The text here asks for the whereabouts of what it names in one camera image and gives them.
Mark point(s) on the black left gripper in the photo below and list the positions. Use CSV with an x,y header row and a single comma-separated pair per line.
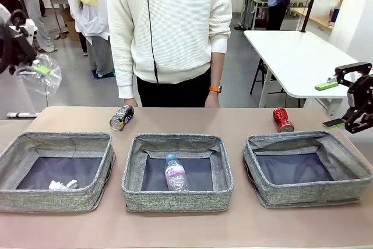
x,y
17,50

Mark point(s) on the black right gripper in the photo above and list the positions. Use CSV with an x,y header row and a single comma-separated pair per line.
x,y
364,97

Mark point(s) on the clear plastic cup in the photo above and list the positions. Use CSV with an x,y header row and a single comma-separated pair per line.
x,y
49,85

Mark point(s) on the red soda can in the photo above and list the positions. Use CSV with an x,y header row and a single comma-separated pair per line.
x,y
282,119

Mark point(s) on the white paper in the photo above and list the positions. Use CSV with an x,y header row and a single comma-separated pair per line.
x,y
58,185

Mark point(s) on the clear plastic bottle pink label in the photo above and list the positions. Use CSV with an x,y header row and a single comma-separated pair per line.
x,y
175,173

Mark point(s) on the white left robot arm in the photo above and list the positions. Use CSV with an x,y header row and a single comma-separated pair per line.
x,y
3,14

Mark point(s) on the person's right forearm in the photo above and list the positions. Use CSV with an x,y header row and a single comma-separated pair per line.
x,y
123,71

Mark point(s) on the person's left forearm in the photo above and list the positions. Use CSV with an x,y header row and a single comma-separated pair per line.
x,y
217,68

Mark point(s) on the person's right hand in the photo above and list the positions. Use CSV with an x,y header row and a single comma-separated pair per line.
x,y
132,102

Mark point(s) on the person's left hand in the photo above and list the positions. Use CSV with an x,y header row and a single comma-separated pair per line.
x,y
212,100

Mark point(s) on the bystander in grey trousers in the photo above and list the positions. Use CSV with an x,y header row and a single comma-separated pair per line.
x,y
40,27

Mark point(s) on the large white table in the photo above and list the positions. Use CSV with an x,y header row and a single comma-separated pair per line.
x,y
291,62

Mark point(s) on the wooden background desk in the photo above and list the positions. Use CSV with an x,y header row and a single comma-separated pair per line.
x,y
317,20

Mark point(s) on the black folding chair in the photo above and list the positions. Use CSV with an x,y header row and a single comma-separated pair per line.
x,y
264,68

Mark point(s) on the translucent plastic box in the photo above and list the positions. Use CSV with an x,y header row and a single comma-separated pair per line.
x,y
322,5

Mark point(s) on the black silver Pepsi can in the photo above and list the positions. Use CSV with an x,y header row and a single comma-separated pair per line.
x,y
122,117

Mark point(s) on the grey fabric basket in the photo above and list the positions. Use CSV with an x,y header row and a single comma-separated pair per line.
x,y
175,202
306,193
43,199

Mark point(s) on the person in white sweater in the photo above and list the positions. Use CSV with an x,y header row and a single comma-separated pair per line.
x,y
169,27

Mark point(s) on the orange wrist watch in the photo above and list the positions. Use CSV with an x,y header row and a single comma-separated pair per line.
x,y
215,89

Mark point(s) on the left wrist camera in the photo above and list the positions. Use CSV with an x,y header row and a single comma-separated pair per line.
x,y
30,28

